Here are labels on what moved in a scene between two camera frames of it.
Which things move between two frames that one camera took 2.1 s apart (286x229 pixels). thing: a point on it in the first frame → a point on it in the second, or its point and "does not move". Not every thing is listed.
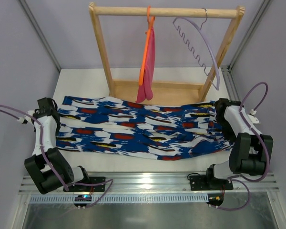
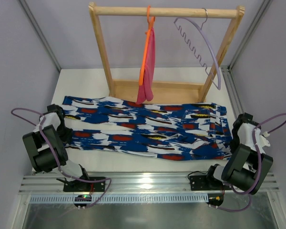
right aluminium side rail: x=230 y=84 does not move
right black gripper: x=221 y=106 → x=235 y=131
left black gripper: x=48 y=104 → x=62 y=129
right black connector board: x=215 y=199 does not move
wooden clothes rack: x=171 y=92 does not move
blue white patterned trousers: x=161 y=131 does not move
